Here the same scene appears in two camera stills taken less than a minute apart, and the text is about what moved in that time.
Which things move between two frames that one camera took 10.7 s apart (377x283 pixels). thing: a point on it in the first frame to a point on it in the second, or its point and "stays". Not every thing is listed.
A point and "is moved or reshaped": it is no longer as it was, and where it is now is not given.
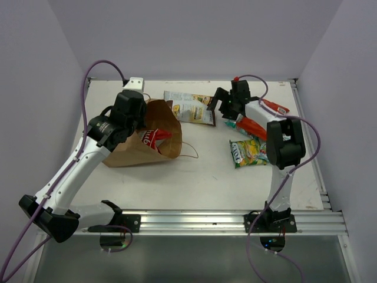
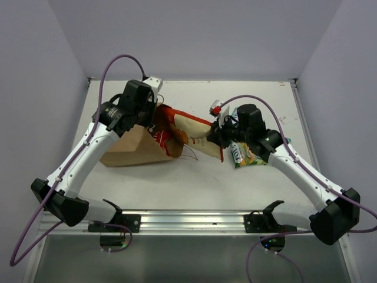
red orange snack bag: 254,128 is moved or reshaped
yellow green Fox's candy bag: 249,152 stays
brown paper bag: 160,116 is moved or reshaped
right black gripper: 222,95 to 217,135
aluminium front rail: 227,222 stays
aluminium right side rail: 323,185 stays
